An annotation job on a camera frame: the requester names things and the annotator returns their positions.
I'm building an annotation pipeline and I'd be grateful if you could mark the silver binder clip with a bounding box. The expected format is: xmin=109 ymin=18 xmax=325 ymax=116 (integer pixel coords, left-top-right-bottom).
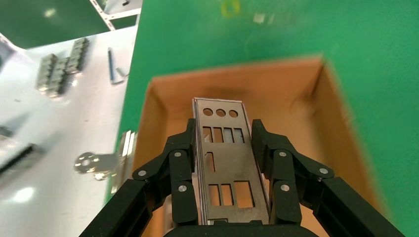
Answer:
xmin=73 ymin=130 xmax=137 ymax=196

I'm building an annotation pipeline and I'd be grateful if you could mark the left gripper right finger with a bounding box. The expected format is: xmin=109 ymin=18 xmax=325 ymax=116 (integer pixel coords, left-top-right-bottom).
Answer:
xmin=250 ymin=119 xmax=407 ymax=237

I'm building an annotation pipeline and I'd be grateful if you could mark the dark metal bar part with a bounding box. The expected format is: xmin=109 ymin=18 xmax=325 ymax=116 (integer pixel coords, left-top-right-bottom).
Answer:
xmin=0 ymin=142 xmax=45 ymax=189

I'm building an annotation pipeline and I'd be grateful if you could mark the green table cloth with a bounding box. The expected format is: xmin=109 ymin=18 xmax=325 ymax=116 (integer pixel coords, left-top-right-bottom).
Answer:
xmin=104 ymin=0 xmax=419 ymax=237

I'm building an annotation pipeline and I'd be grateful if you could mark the white metal frame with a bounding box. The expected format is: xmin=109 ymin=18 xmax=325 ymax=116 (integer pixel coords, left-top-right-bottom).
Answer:
xmin=89 ymin=0 xmax=143 ymax=31

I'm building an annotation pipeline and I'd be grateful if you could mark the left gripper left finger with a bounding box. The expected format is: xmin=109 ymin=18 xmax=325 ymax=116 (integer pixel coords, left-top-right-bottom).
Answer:
xmin=78 ymin=118 xmax=200 ymax=237

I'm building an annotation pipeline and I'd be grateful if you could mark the silver metal IO shield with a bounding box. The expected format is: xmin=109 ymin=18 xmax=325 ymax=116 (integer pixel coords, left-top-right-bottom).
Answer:
xmin=191 ymin=97 xmax=271 ymax=226

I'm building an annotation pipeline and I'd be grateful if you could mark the brown cardboard box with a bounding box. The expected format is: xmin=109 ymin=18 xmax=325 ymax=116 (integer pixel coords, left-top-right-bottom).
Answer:
xmin=130 ymin=54 xmax=392 ymax=237

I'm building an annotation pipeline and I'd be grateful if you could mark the silver toothed metal strip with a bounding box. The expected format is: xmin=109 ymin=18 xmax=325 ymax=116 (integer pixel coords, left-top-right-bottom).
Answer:
xmin=35 ymin=54 xmax=59 ymax=92
xmin=65 ymin=37 xmax=90 ymax=75
xmin=47 ymin=57 xmax=70 ymax=98

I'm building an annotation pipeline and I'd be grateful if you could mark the white paper sheet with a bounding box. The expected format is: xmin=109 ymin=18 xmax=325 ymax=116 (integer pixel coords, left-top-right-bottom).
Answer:
xmin=0 ymin=24 xmax=140 ymax=237

